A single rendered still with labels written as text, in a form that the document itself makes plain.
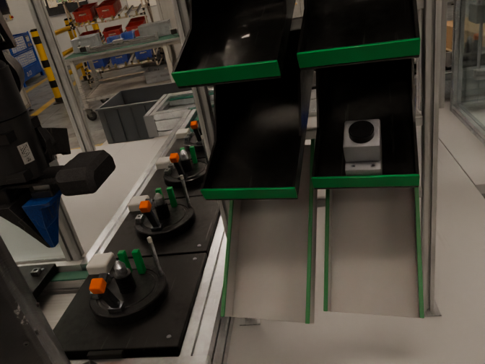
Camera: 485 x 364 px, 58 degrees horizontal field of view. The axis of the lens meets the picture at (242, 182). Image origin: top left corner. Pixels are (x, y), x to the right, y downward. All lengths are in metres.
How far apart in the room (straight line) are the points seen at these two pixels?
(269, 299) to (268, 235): 0.10
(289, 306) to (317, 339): 0.16
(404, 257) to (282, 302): 0.19
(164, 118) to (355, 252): 1.38
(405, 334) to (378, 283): 0.18
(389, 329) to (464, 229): 0.35
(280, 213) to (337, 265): 0.12
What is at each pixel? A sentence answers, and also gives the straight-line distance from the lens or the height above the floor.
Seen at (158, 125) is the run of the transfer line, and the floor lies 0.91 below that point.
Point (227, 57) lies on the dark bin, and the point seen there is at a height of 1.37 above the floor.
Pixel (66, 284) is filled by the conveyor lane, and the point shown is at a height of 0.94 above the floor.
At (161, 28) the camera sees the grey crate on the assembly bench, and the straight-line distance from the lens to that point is 6.07.
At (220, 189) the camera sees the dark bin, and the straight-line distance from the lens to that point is 0.58.
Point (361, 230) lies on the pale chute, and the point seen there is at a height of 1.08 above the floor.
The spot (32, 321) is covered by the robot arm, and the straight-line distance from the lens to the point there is 0.31.
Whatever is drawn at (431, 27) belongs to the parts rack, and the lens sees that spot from 0.65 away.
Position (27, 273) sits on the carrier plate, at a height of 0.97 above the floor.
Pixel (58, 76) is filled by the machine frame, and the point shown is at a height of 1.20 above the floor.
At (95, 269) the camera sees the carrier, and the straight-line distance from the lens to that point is 0.94.
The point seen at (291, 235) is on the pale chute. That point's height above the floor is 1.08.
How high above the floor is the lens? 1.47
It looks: 26 degrees down
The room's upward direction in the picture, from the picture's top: 11 degrees counter-clockwise
